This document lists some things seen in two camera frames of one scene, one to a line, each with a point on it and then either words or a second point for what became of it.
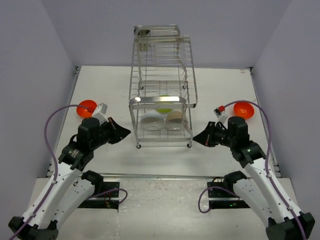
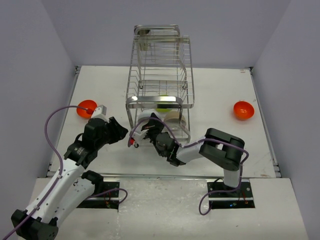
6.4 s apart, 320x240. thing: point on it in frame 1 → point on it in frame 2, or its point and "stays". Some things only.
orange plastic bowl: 244,109 stays
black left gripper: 119,132 stays
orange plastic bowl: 84,112 stays
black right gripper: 205,137 → 152,125
